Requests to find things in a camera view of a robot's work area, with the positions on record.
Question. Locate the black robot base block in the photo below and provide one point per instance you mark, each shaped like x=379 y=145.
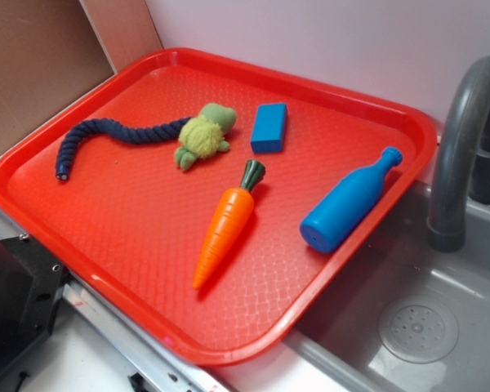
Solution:
x=31 y=285

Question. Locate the red plastic tray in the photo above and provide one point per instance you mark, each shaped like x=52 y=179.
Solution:
x=130 y=224

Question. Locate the grey plastic sink basin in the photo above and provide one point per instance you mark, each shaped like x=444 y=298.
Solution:
x=401 y=316

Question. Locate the grey sink faucet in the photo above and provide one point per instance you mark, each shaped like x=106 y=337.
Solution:
x=462 y=168

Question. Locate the green plush turtle toy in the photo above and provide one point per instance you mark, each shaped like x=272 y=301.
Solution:
x=200 y=137

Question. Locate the orange toy carrot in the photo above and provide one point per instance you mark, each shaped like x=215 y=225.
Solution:
x=232 y=213

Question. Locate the blue plastic toy bottle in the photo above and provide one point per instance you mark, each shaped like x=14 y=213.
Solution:
x=336 y=216

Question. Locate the cardboard panel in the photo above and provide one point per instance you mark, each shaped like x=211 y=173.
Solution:
x=53 y=52

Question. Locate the blue rectangular block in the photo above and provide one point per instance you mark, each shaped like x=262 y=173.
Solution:
x=269 y=128

